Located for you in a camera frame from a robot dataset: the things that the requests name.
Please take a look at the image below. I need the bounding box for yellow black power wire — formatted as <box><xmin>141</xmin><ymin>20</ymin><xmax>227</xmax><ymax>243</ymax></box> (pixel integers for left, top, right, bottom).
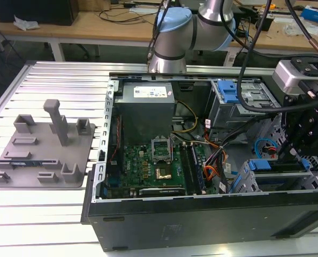
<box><xmin>173</xmin><ymin>100</ymin><xmax>199</xmax><ymax>133</ymax></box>

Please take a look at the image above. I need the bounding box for black PC case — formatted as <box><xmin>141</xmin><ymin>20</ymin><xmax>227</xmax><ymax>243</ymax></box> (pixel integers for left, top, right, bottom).
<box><xmin>80</xmin><ymin>71</ymin><xmax>318</xmax><ymax>252</ymax></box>

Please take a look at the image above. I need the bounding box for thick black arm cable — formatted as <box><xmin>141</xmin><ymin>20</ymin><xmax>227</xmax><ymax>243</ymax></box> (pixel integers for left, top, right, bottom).
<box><xmin>238</xmin><ymin>0</ymin><xmax>283</xmax><ymax>116</ymax></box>

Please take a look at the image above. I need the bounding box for black RAM slot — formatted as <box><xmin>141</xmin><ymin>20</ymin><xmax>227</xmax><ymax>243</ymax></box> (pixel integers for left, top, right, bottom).
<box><xmin>179</xmin><ymin>144</ymin><xmax>193</xmax><ymax>195</ymax></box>
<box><xmin>190</xmin><ymin>143</ymin><xmax>206</xmax><ymax>195</ymax></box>

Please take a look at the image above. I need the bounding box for large black box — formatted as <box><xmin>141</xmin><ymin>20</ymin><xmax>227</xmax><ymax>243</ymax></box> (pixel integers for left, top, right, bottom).
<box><xmin>0</xmin><ymin>0</ymin><xmax>79</xmax><ymax>26</ymax></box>

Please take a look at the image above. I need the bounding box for grey parts rack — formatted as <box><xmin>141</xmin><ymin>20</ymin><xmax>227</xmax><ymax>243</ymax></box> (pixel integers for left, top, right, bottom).
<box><xmin>0</xmin><ymin>99</ymin><xmax>97</xmax><ymax>190</ymax></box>

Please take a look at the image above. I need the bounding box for grey power supply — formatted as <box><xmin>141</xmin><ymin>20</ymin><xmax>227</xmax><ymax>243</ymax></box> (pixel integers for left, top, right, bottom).
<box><xmin>113</xmin><ymin>81</ymin><xmax>177</xmax><ymax>144</ymax></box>

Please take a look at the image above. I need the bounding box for metal disk bay cage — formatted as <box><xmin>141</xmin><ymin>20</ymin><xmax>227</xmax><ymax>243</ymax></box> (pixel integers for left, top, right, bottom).
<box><xmin>228</xmin><ymin>157</ymin><xmax>318</xmax><ymax>194</ymax></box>

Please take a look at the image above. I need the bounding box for black graphics card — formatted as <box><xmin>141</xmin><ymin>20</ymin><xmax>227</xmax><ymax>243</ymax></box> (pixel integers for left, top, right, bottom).
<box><xmin>139</xmin><ymin>186</ymin><xmax>186</xmax><ymax>198</ymax></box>

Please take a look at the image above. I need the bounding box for blue drive latch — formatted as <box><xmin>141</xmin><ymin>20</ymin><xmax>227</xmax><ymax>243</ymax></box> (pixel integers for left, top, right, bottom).
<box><xmin>217</xmin><ymin>80</ymin><xmax>246</xmax><ymax>104</ymax></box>

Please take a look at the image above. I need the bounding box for RAM stick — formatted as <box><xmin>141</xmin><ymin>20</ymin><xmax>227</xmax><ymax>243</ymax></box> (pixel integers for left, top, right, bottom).
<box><xmin>10</xmin><ymin>160</ymin><xmax>46</xmax><ymax>167</ymax></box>

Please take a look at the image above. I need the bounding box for green motherboard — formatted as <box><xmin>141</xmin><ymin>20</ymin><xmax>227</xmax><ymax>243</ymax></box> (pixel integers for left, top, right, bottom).
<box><xmin>105</xmin><ymin>141</ymin><xmax>218</xmax><ymax>199</ymax></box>

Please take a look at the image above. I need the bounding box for black hose copper fitting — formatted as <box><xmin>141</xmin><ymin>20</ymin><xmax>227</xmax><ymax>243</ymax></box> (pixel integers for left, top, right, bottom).
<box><xmin>286</xmin><ymin>0</ymin><xmax>318</xmax><ymax>58</ymax></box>

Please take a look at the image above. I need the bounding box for blue cardboard box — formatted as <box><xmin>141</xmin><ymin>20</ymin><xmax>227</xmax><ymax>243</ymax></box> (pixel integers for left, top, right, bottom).
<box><xmin>301</xmin><ymin>6</ymin><xmax>318</xmax><ymax>27</ymax></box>

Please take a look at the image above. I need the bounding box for wooden desk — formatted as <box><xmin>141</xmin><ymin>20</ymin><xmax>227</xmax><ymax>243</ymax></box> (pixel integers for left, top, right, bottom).
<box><xmin>0</xmin><ymin>0</ymin><xmax>318</xmax><ymax>64</ymax></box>

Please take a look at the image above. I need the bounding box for black multicolour power wire bundle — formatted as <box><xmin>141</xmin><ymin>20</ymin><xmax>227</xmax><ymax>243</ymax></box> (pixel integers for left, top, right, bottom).
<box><xmin>203</xmin><ymin>117</ymin><xmax>259</xmax><ymax>188</ymax></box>

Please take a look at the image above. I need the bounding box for white crumpled plastic wrap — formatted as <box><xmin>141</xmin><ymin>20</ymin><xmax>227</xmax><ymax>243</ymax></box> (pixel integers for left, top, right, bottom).
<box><xmin>13</xmin><ymin>14</ymin><xmax>41</xmax><ymax>31</ymax></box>

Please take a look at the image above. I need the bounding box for red black fan wire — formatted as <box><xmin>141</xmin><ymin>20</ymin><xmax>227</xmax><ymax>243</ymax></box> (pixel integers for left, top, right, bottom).
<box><xmin>109</xmin><ymin>115</ymin><xmax>123</xmax><ymax>164</ymax></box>

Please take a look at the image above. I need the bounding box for metal socket cover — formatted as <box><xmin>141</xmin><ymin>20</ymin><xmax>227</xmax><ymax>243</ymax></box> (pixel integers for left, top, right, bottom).
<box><xmin>150</xmin><ymin>138</ymin><xmax>173</xmax><ymax>163</ymax></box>

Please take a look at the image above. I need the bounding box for blue disk data wire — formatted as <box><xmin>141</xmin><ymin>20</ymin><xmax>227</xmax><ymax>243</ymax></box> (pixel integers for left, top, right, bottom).
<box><xmin>254</xmin><ymin>137</ymin><xmax>277</xmax><ymax>162</ymax></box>

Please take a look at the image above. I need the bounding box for metal optical drive cage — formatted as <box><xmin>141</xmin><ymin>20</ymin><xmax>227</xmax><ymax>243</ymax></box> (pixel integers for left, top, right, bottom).
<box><xmin>209</xmin><ymin>79</ymin><xmax>282</xmax><ymax>131</ymax></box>

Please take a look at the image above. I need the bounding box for square chipset chip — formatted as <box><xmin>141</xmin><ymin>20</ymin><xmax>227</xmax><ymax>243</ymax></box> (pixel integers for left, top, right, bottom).
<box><xmin>155</xmin><ymin>165</ymin><xmax>173</xmax><ymax>180</ymax></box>

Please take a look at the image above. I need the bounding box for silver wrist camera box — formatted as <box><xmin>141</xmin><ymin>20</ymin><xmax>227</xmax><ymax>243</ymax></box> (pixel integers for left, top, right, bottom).
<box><xmin>271</xmin><ymin>56</ymin><xmax>318</xmax><ymax>95</ymax></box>

